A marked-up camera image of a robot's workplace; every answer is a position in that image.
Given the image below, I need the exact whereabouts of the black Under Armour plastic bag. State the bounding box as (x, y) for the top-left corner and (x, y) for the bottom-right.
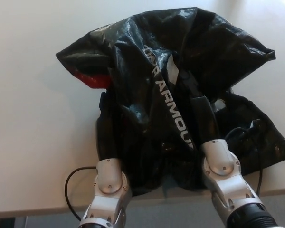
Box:
(55, 6), (285, 198)

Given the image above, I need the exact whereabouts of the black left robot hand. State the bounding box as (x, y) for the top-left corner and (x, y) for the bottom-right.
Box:
(96, 90), (124, 165)

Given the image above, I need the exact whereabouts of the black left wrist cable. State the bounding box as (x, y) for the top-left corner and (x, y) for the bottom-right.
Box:
(64, 166), (98, 216)

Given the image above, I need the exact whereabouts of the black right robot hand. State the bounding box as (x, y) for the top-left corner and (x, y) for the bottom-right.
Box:
(177, 70), (227, 146)

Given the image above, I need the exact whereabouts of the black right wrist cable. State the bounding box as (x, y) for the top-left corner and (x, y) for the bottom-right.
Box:
(224, 126), (264, 196)

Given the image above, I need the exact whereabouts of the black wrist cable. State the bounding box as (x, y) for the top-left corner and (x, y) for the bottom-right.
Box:
(224, 126), (264, 196)
(64, 166), (98, 216)

